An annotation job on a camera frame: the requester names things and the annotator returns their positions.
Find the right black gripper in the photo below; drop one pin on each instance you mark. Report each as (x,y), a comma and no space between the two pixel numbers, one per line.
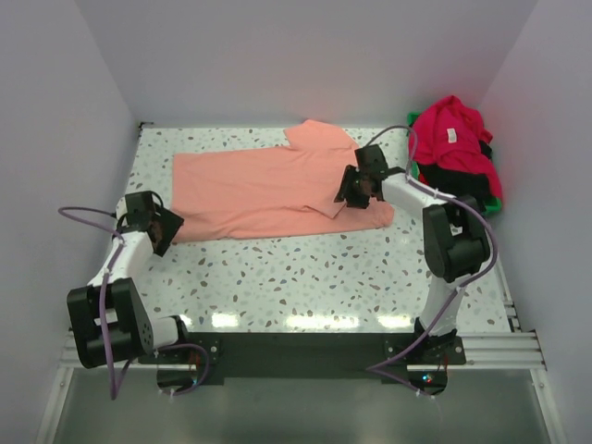
(346,191)

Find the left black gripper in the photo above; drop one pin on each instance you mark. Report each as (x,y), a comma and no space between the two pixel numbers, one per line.
(171,223)

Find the salmon pink t shirt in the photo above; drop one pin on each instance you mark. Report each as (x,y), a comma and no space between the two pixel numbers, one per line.
(281,191)

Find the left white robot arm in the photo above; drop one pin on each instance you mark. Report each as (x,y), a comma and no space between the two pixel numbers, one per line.
(107,317)

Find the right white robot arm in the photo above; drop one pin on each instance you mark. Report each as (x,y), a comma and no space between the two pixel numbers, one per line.
(456,243)

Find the black t shirt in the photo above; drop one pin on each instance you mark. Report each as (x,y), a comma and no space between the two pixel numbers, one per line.
(461,168)

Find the magenta red t shirt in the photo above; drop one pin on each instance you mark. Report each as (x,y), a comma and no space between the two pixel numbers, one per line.
(448,119)

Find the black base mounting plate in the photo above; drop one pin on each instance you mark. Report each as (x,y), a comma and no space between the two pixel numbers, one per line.
(218,357)

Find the green plastic bin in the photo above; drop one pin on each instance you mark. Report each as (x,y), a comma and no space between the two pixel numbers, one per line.
(489,207)

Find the aluminium frame rail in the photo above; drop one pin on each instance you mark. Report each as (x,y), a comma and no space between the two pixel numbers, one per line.
(373,281)

